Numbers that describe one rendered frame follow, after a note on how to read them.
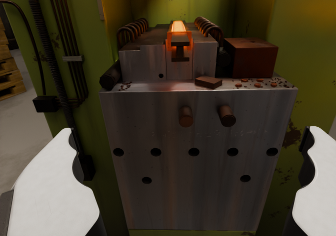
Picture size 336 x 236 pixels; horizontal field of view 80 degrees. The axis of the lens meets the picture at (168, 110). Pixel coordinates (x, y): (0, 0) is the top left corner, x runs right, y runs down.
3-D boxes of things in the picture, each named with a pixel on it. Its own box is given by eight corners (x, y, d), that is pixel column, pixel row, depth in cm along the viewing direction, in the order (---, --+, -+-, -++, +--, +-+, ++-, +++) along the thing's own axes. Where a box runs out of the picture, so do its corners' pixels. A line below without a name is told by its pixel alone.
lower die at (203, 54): (214, 79, 43) (218, 37, 39) (122, 81, 44) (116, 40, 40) (197, 43, 80) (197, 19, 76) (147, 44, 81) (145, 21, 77)
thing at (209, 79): (194, 84, 41) (194, 78, 41) (203, 80, 43) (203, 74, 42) (213, 89, 38) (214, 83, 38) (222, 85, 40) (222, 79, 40)
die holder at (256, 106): (257, 231, 58) (299, 88, 37) (127, 229, 60) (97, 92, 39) (220, 125, 108) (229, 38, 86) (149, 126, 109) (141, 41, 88)
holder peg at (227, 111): (235, 127, 37) (237, 115, 36) (220, 127, 37) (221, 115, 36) (230, 117, 41) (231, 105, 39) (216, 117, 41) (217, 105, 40)
